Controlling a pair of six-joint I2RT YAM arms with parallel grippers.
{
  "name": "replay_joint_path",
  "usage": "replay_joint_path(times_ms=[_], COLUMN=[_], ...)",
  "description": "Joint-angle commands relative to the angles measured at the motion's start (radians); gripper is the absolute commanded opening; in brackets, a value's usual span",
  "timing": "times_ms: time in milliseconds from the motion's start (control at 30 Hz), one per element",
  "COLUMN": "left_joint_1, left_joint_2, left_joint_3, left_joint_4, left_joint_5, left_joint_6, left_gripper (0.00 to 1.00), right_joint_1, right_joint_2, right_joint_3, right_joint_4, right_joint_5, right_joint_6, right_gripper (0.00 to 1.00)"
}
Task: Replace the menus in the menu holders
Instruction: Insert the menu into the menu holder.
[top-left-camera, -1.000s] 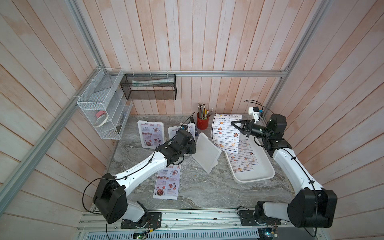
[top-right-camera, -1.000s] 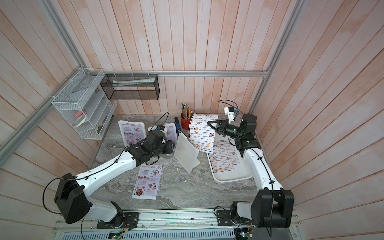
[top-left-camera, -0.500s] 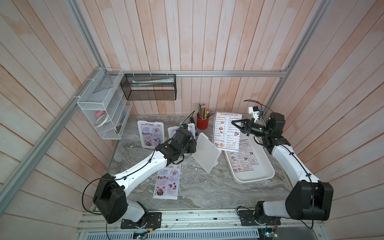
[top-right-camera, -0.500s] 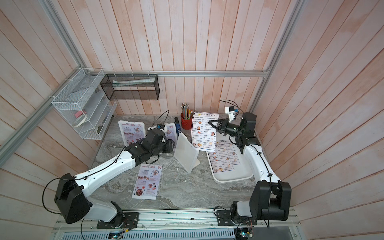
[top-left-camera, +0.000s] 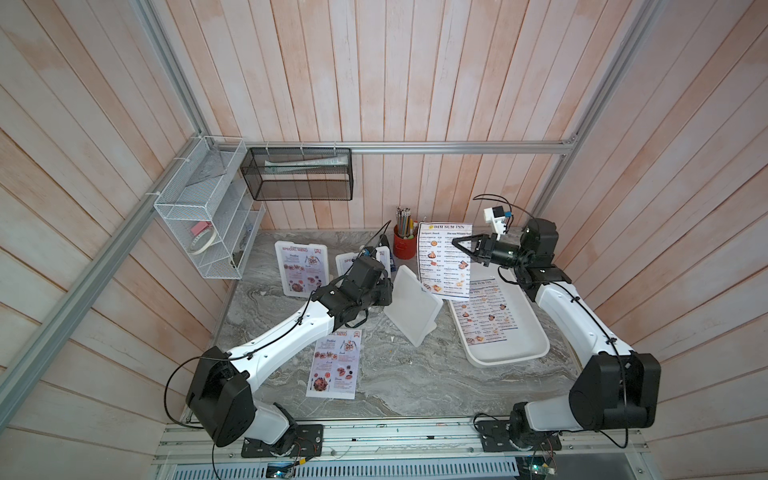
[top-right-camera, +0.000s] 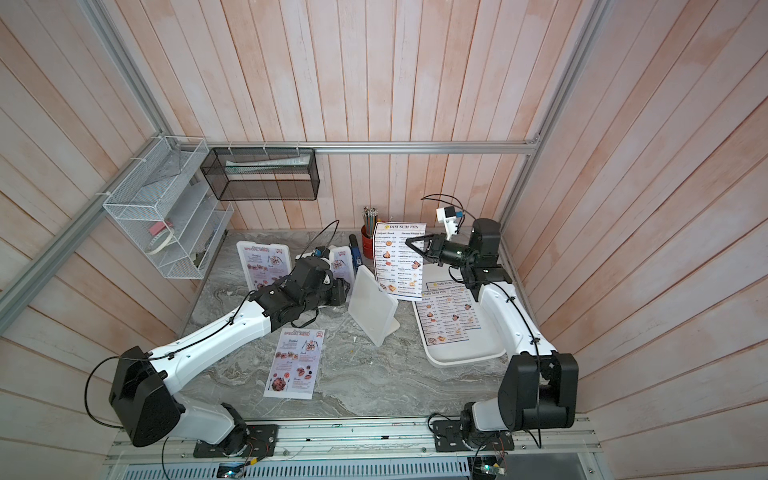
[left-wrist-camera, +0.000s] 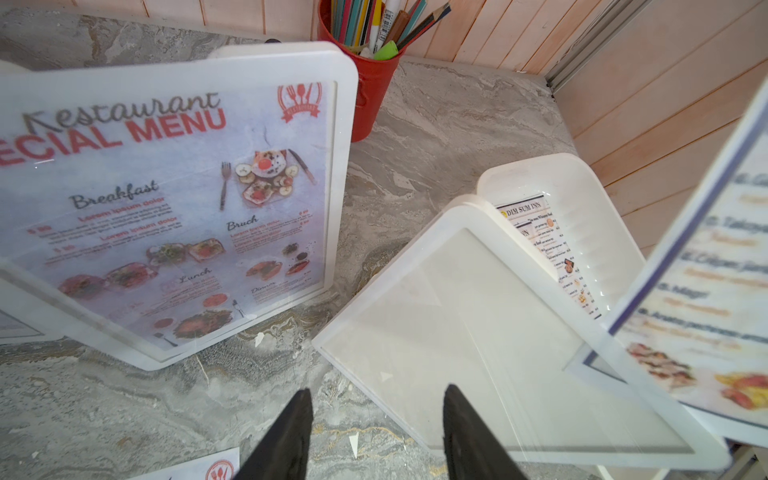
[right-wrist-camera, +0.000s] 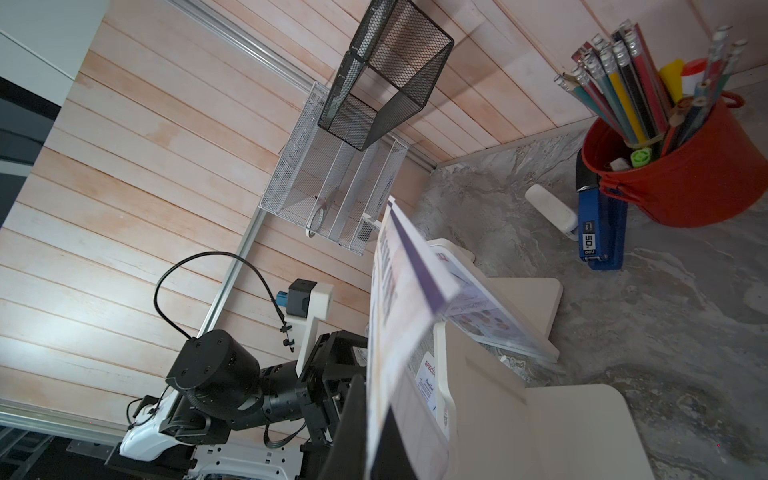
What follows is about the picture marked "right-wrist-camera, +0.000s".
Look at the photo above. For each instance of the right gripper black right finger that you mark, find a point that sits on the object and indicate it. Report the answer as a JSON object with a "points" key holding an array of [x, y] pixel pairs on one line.
{"points": [[391, 461]]}

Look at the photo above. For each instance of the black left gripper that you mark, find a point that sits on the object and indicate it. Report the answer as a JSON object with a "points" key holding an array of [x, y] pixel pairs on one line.
{"points": [[223, 389]]}

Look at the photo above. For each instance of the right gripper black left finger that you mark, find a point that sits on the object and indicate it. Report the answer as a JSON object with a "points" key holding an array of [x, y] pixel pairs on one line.
{"points": [[347, 457]]}

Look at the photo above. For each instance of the white menu holder front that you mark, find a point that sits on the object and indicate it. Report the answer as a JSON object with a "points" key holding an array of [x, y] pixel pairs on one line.
{"points": [[489, 425]]}

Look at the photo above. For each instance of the white menu holder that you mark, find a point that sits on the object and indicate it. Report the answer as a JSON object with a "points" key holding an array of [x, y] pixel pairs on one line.
{"points": [[489, 425], [513, 314]]}

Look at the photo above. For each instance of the Dim Sum Inn menu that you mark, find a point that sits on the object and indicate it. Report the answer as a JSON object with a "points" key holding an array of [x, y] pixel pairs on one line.
{"points": [[410, 291]]}

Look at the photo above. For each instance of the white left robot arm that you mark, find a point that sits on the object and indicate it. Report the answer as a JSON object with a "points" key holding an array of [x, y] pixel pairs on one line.
{"points": [[257, 453]]}

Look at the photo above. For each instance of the white menu holder middle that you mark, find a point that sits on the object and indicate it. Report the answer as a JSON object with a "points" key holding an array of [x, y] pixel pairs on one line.
{"points": [[513, 314]]}

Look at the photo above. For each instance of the white tape roll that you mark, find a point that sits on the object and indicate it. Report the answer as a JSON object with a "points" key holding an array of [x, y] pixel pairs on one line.
{"points": [[317, 218]]}

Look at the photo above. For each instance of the white stapler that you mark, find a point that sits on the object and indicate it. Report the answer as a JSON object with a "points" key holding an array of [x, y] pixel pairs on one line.
{"points": [[561, 216]]}

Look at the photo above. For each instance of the red metal bucket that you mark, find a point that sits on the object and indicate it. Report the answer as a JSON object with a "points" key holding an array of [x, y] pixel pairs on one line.
{"points": [[716, 175]]}

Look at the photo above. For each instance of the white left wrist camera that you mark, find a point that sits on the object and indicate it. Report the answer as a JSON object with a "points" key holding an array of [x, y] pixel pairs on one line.
{"points": [[305, 305]]}

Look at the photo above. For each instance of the white wire wall shelf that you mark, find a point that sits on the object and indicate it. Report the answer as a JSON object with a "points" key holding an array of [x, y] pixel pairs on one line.
{"points": [[315, 165]]}

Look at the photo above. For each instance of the black mesh wall basket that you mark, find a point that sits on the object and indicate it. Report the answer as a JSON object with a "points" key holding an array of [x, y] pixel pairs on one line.
{"points": [[400, 43]]}

